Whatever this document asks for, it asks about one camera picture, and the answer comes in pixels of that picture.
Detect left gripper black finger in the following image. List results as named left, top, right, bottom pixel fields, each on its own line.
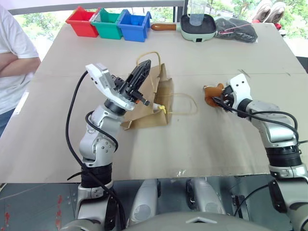
left=127, top=59, right=152, bottom=91
left=131, top=92, right=152, bottom=107

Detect brown plush toy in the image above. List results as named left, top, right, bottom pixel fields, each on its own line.
left=202, top=83, right=226, bottom=108

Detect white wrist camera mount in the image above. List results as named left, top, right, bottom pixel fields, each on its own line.
left=85, top=63, right=136, bottom=112
left=226, top=74, right=253, bottom=112

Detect person in white shirt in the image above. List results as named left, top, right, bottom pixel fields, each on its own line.
left=0, top=4, right=40, bottom=116

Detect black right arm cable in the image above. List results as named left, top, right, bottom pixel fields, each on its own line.
left=225, top=105, right=301, bottom=148

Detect pink strap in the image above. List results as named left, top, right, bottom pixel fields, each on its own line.
left=217, top=23, right=252, bottom=35

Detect yellow plush toy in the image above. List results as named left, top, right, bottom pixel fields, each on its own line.
left=154, top=103, right=168, bottom=115

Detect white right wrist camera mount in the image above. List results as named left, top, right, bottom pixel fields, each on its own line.
left=226, top=74, right=253, bottom=112

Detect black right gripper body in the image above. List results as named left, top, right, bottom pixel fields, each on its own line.
left=221, top=85, right=236, bottom=110

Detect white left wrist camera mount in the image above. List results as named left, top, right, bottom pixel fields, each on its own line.
left=85, top=63, right=136, bottom=112

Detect silver robot right thigh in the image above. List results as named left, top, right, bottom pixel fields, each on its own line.
left=185, top=178, right=227, bottom=217

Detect thin black cable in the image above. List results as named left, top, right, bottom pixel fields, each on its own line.
left=234, top=183, right=275, bottom=218

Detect black plastic bag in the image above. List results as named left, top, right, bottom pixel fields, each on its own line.
left=214, top=16, right=259, bottom=44

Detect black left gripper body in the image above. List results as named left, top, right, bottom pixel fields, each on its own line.
left=111, top=74, right=143, bottom=103

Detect blue plastic bin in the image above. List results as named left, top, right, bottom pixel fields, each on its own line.
left=117, top=9, right=152, bottom=43

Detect silver robot thigh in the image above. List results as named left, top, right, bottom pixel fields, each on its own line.
left=185, top=178, right=227, bottom=217
left=129, top=179, right=162, bottom=226

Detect red plastic bin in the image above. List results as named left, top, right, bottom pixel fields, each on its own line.
left=65, top=6, right=101, bottom=38

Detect beige sneaker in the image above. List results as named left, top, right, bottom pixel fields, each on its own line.
left=251, top=0, right=273, bottom=24
left=266, top=0, right=286, bottom=24

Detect silver robot left thigh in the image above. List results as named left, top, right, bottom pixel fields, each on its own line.
left=129, top=179, right=162, bottom=226

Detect pale green electric frying pan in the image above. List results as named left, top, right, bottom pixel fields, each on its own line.
left=150, top=13, right=218, bottom=44

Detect clear plastic measuring cup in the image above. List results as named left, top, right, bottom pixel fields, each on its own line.
left=186, top=0, right=206, bottom=27

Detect grey window frame bar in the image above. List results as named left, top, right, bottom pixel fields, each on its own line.
left=6, top=0, right=186, bottom=16

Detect brown paper bag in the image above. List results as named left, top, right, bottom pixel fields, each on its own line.
left=120, top=50, right=199, bottom=132

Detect person's blue jeans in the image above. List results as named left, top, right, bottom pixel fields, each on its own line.
left=0, top=107, right=16, bottom=138

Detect green plastic bin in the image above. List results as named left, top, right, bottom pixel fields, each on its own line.
left=90, top=7, right=125, bottom=40

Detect grey robot torso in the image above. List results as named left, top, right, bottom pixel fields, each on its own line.
left=60, top=211, right=273, bottom=231

